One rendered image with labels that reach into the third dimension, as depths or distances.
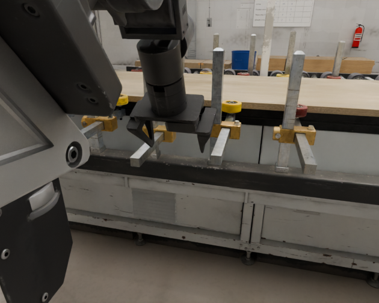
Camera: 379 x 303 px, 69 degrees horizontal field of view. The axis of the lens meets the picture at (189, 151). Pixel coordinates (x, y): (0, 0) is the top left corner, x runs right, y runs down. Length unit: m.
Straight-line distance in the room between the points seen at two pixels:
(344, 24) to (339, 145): 7.14
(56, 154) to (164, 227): 1.46
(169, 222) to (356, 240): 0.94
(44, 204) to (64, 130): 0.18
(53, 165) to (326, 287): 1.60
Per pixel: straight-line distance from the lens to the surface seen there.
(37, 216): 0.34
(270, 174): 1.05
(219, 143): 0.87
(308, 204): 1.18
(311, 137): 1.02
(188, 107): 0.44
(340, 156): 1.32
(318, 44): 8.24
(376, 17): 8.52
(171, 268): 1.63
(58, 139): 0.17
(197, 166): 1.07
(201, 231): 1.58
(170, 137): 1.06
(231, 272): 1.62
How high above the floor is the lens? 1.19
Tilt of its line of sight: 24 degrees down
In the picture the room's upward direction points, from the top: straight up
